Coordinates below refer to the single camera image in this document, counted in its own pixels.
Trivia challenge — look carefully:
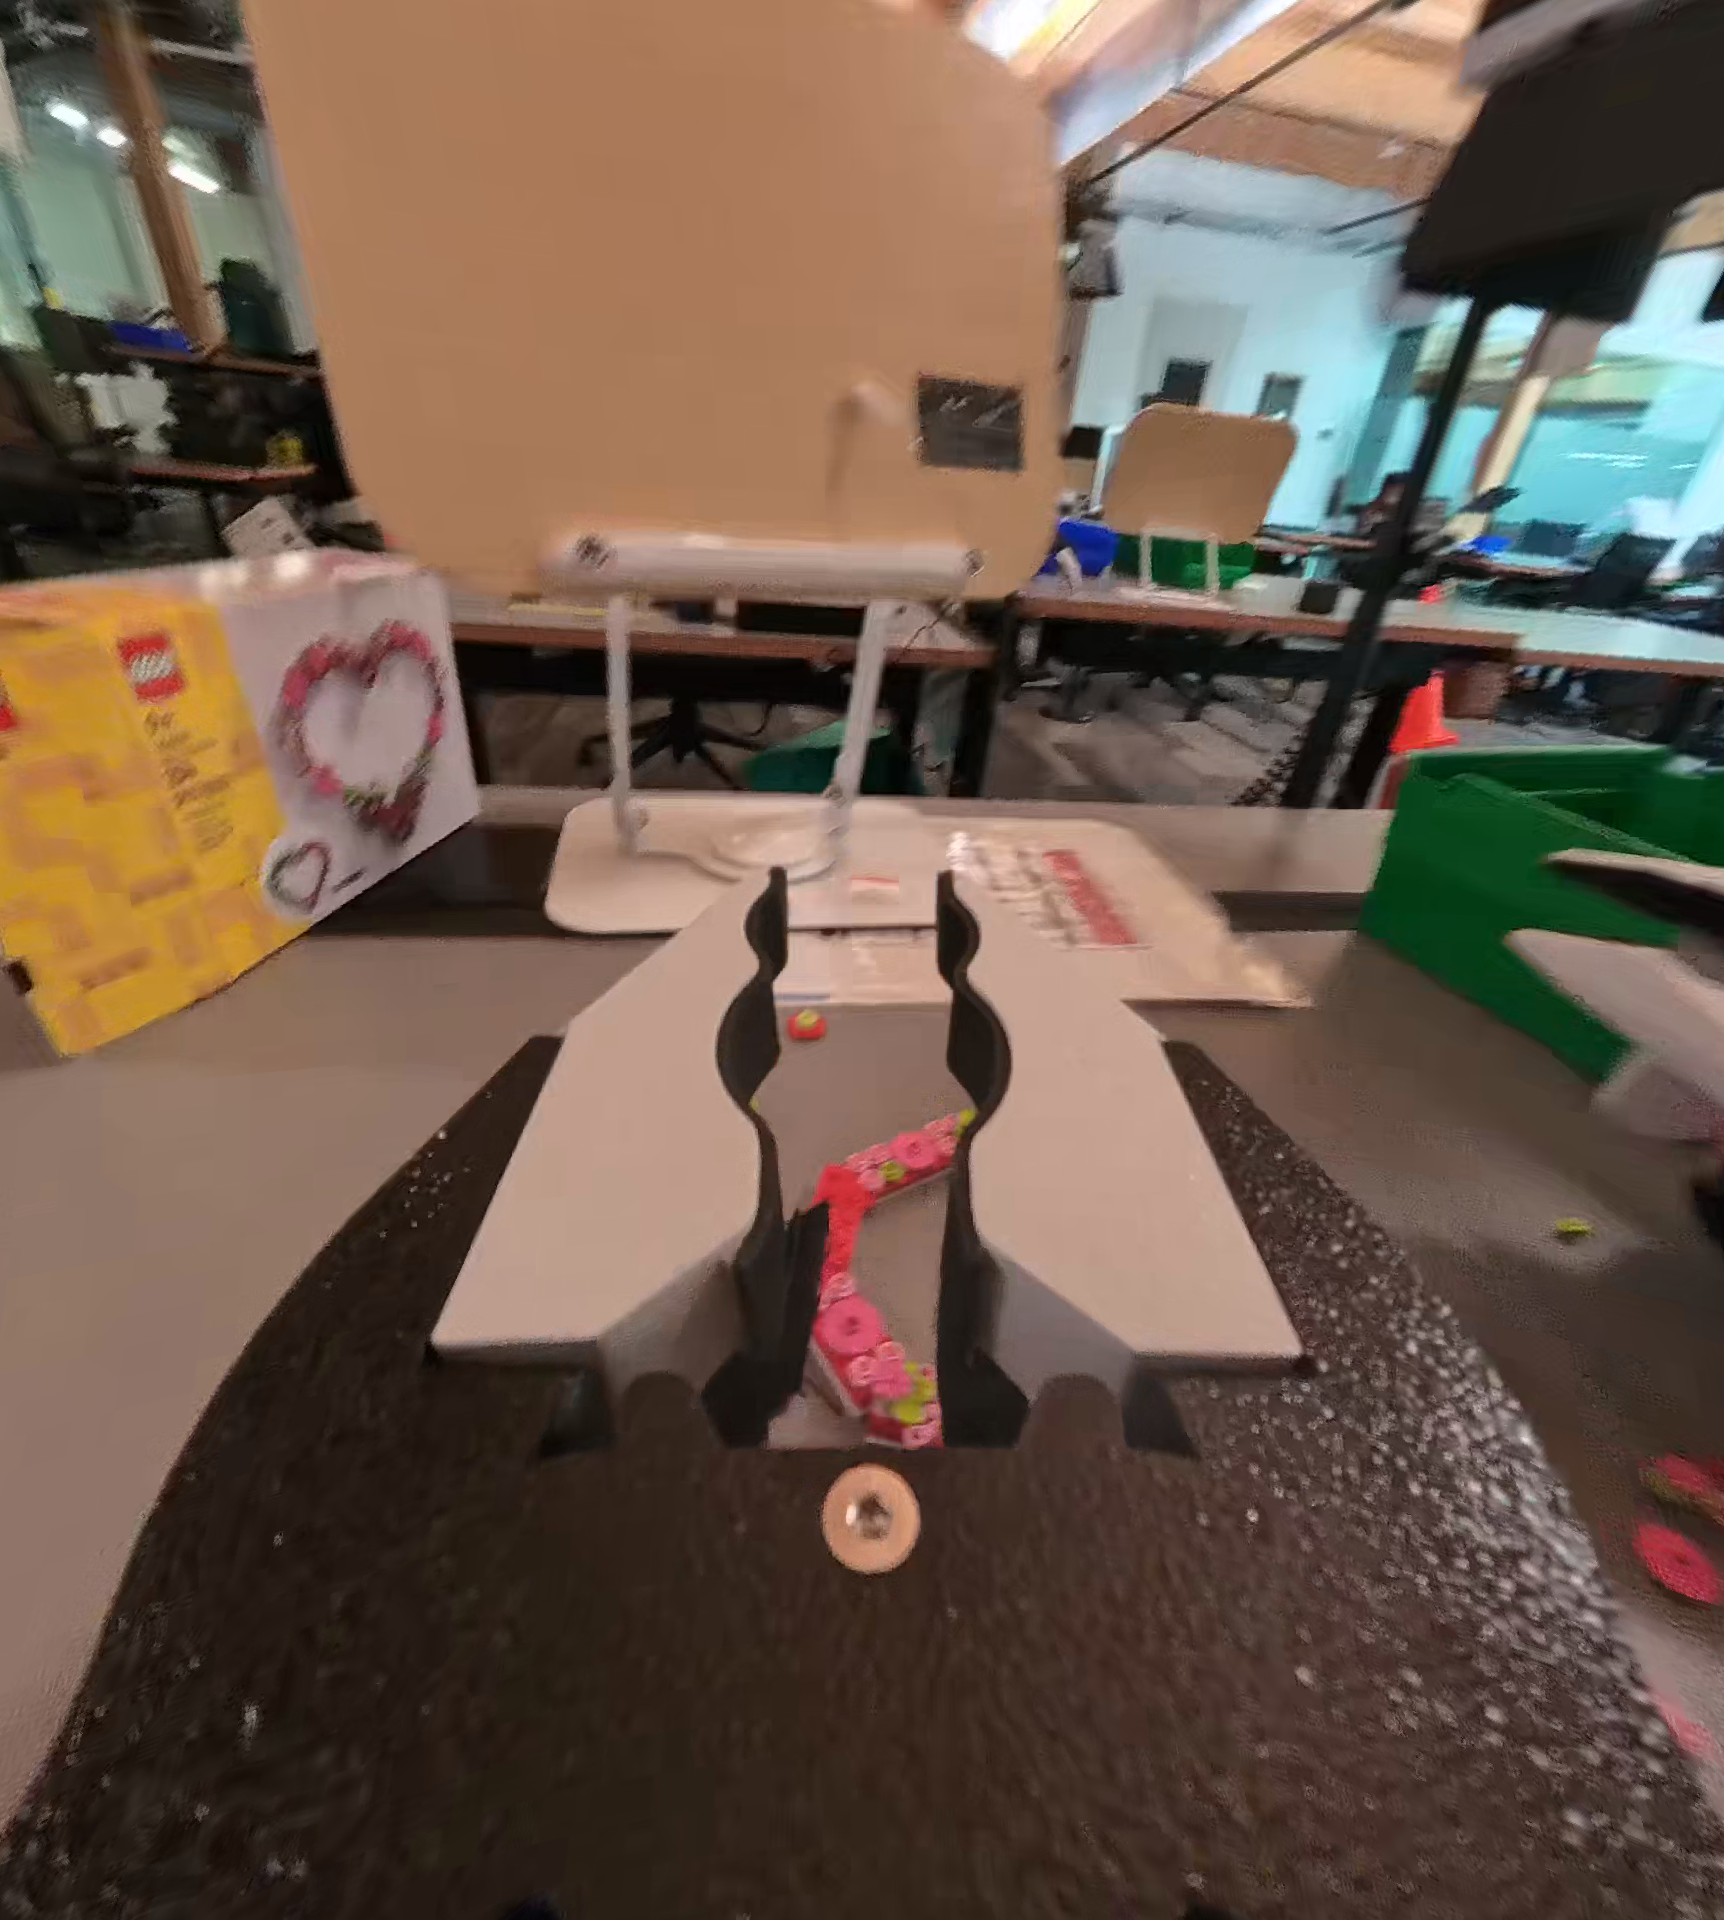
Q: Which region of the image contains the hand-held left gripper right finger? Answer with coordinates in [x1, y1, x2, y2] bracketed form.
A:
[934, 867, 1309, 1451]

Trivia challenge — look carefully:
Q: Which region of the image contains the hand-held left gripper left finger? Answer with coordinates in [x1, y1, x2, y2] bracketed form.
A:
[430, 867, 834, 1435]

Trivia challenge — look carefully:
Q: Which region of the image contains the red lego heart frame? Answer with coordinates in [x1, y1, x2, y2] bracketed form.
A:
[798, 1106, 977, 1452]

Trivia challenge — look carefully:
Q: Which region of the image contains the yellow lego box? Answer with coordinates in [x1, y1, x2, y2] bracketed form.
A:
[0, 547, 482, 1056]

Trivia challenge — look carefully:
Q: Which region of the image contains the green plastic bin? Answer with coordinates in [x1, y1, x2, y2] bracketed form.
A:
[1354, 743, 1724, 1087]

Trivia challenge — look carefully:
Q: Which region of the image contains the clear plastic bag red label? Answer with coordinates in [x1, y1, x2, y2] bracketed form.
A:
[935, 822, 1313, 1011]

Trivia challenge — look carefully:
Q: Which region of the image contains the green crate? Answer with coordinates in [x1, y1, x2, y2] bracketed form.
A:
[741, 717, 928, 799]

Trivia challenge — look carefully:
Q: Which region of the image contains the black tripod stand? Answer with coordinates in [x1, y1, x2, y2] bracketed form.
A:
[1282, 0, 1724, 812]

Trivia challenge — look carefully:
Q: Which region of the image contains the background work table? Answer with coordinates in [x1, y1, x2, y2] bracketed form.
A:
[448, 593, 999, 673]
[1017, 575, 1724, 685]

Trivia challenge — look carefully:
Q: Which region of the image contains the green background bin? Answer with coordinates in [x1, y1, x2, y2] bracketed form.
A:
[1120, 535, 1258, 591]

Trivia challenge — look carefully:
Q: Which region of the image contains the beige panel on white stand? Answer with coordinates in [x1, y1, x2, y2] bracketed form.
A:
[244, 0, 1065, 936]

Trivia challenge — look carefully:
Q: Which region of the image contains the cluttered dark shelving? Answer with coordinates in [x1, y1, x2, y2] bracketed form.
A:
[0, 254, 345, 560]

